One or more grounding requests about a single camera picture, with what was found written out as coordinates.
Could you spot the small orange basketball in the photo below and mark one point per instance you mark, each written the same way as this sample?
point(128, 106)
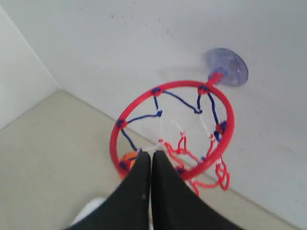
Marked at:
point(126, 163)

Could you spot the clear suction cup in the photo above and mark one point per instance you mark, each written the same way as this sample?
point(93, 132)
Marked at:
point(233, 68)

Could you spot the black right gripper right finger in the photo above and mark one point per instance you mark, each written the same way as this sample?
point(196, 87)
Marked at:
point(175, 206)

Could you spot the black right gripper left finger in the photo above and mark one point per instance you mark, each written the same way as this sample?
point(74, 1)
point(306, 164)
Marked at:
point(127, 208)

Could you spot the white plastic tray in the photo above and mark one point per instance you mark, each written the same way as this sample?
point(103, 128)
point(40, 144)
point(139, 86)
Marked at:
point(88, 209)

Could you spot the red blue white hoop net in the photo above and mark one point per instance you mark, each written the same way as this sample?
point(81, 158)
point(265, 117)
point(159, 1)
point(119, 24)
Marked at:
point(188, 165)

